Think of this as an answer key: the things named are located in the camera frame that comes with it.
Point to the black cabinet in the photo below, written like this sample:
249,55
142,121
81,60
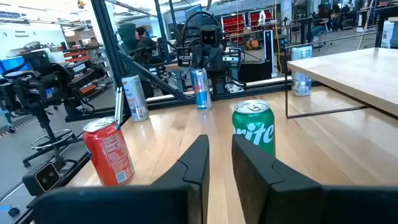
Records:
253,71

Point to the red storage rack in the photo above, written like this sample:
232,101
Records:
233,26
255,17

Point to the black table-level camera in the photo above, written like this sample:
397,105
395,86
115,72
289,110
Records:
46,177

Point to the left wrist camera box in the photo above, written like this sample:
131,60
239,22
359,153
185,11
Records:
209,35

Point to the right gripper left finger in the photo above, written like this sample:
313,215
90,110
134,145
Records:
174,202

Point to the small silver plate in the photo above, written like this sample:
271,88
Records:
234,88

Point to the black desk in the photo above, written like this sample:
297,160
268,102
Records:
380,25

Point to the green soda can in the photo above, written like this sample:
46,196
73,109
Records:
253,130

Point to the rack with orange bins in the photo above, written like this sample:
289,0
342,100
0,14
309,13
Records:
76,56

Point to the orange black tool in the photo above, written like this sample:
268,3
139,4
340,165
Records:
252,44

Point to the long silver bracket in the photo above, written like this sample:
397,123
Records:
118,105

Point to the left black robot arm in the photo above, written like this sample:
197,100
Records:
217,84

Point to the blue plastic crate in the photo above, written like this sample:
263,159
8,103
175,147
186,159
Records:
12,63

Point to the red Fanta strawberry can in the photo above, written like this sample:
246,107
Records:
107,155

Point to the blue silver Red Bull can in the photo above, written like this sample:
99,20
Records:
201,90

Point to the white box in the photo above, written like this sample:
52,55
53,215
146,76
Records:
388,34

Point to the person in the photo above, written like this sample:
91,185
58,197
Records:
129,39
143,37
321,18

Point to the black caster wheel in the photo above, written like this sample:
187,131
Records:
14,211

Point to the black stool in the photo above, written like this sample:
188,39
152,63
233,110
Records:
46,133

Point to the black tower white strip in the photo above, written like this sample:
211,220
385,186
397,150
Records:
269,49

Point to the wooden shelf black legs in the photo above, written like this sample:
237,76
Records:
357,71

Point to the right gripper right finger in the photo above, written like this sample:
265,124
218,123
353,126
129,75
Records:
280,199

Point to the pale blue Red Bull can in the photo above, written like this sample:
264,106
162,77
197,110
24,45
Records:
301,84

